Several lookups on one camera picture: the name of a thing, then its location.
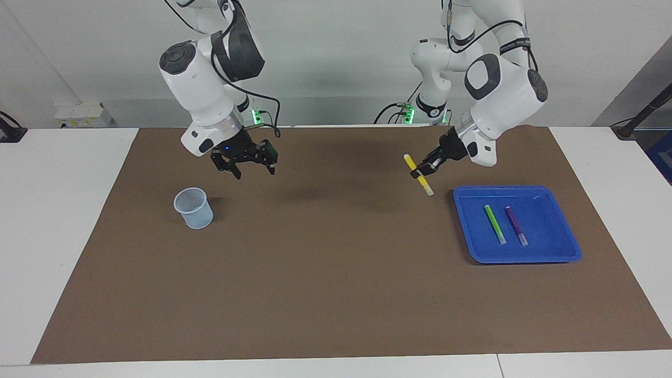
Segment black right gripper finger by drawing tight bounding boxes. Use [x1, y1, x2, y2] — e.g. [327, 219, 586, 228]
[255, 139, 278, 175]
[213, 157, 242, 179]

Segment yellow highlighter pen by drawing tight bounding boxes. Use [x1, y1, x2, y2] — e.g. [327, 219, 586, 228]
[403, 153, 435, 197]

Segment green highlighter pen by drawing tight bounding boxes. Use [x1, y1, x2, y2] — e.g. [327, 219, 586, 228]
[484, 204, 507, 245]

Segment purple highlighter pen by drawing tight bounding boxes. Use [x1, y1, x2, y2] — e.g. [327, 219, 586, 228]
[505, 206, 529, 247]

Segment blue plastic tray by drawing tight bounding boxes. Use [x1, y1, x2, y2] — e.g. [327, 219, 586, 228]
[453, 185, 582, 264]

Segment light blue mesh pen cup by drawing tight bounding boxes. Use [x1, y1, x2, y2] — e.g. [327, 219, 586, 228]
[173, 187, 214, 230]

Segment brown table mat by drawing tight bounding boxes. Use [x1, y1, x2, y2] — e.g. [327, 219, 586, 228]
[30, 125, 672, 364]

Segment white power strip box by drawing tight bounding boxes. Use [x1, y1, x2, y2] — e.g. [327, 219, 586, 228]
[55, 102, 112, 128]

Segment black stand pole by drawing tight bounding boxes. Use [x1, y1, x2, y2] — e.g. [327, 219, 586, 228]
[612, 84, 672, 140]

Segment black right base cables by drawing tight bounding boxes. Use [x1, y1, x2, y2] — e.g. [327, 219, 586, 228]
[247, 102, 274, 127]

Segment black base cables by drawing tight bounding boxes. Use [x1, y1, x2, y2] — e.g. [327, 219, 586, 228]
[247, 102, 274, 127]
[374, 79, 453, 125]

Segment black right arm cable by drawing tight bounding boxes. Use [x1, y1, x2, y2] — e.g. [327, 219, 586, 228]
[163, 0, 281, 138]

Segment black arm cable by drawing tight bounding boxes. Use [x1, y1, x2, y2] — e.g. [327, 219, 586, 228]
[163, 0, 281, 138]
[444, 0, 539, 71]

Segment black left base cables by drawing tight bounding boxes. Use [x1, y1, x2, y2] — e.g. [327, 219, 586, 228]
[374, 79, 453, 125]

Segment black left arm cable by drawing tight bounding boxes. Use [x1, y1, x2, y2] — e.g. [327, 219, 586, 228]
[444, 0, 539, 71]

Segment black clamp mount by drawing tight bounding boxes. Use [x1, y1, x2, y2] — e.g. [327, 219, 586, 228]
[0, 111, 28, 143]

